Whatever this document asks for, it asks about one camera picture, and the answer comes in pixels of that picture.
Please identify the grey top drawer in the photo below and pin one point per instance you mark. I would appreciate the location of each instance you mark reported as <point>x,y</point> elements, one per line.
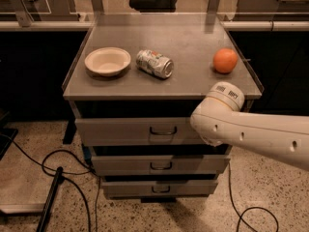
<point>136,131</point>

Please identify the grey drawer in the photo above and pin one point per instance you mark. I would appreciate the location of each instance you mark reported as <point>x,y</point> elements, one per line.
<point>149,189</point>
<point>159,165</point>
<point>136,131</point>

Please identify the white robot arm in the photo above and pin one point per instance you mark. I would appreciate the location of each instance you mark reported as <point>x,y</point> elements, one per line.
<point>218,119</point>

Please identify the grey metal drawer cabinet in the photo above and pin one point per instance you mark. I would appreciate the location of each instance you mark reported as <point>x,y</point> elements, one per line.
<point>132,89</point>

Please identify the grey middle drawer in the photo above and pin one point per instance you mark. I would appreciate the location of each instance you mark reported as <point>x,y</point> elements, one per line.
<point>159,165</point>

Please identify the grey bottom drawer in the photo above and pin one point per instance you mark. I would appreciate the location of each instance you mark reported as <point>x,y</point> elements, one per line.
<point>149,189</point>

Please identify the crushed soda can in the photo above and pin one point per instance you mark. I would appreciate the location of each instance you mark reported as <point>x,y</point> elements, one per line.
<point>154,63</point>

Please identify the white paper bowl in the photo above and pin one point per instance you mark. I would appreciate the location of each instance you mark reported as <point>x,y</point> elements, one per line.
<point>107,61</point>

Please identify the orange fruit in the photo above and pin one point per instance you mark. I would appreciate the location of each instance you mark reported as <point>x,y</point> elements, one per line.
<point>224,60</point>

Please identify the black floor bar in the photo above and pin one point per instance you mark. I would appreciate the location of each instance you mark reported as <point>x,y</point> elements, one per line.
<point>57,180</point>

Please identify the white horizontal rail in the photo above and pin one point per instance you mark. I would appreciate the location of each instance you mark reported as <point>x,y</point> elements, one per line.
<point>290,26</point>

